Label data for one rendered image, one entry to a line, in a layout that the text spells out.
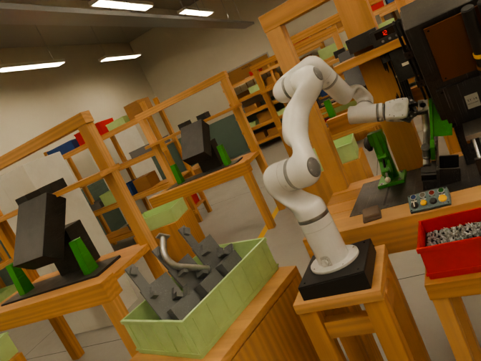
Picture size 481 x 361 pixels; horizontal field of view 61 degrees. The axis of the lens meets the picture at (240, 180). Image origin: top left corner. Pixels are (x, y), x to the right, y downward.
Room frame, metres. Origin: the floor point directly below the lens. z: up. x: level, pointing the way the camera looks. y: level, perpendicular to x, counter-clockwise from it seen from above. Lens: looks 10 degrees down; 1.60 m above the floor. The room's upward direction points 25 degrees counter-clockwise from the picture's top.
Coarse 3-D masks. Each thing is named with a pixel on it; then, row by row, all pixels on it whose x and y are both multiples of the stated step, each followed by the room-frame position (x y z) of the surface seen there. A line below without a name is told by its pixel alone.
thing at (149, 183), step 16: (128, 112) 7.03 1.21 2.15; (160, 112) 7.20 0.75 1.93; (112, 128) 7.16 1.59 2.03; (64, 144) 7.62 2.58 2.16; (80, 144) 7.49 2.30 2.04; (160, 144) 6.81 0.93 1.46; (176, 144) 7.20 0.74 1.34; (128, 160) 7.25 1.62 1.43; (80, 176) 8.20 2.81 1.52; (144, 176) 7.15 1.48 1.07; (144, 192) 7.13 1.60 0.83; (96, 208) 7.67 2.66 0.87; (112, 208) 7.40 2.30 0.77; (192, 208) 6.81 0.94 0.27; (208, 208) 7.19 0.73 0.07; (128, 224) 7.44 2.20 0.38; (112, 240) 7.54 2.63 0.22
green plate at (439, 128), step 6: (432, 102) 1.65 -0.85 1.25; (432, 108) 1.65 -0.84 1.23; (432, 114) 1.65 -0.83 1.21; (438, 114) 1.64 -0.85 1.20; (432, 120) 1.64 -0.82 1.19; (438, 120) 1.64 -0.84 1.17; (444, 120) 1.63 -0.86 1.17; (432, 126) 1.65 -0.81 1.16; (438, 126) 1.65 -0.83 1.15; (444, 126) 1.64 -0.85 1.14; (450, 126) 1.62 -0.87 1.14; (432, 132) 1.65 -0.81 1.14; (438, 132) 1.65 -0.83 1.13; (444, 132) 1.64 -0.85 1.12; (450, 132) 1.63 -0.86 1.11; (432, 138) 1.65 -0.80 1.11
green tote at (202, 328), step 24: (264, 240) 1.85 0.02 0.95; (240, 264) 1.69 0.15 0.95; (264, 264) 1.80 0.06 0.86; (216, 288) 1.56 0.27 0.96; (240, 288) 1.65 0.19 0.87; (144, 312) 1.75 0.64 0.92; (192, 312) 1.44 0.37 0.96; (216, 312) 1.52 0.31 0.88; (240, 312) 1.61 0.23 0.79; (144, 336) 1.60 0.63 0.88; (168, 336) 1.48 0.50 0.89; (192, 336) 1.41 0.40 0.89; (216, 336) 1.48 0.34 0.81
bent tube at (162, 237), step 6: (162, 234) 1.84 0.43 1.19; (168, 234) 1.85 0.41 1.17; (162, 240) 1.82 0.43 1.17; (162, 246) 1.80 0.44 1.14; (162, 252) 1.78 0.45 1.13; (162, 258) 1.78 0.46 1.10; (168, 258) 1.77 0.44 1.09; (168, 264) 1.76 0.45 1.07; (174, 264) 1.76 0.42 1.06; (180, 264) 1.78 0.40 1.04; (186, 264) 1.79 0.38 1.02; (192, 264) 1.81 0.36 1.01; (198, 264) 1.84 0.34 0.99; (192, 270) 1.80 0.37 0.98; (198, 270) 1.82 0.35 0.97
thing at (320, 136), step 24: (336, 0) 2.09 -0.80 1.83; (360, 0) 2.04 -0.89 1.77; (360, 24) 2.06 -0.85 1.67; (288, 48) 2.25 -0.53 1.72; (384, 72) 2.05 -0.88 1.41; (384, 96) 2.07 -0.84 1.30; (312, 120) 2.27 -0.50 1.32; (384, 120) 2.09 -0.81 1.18; (408, 144) 2.05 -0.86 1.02; (336, 168) 2.26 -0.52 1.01; (408, 168) 2.07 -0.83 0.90
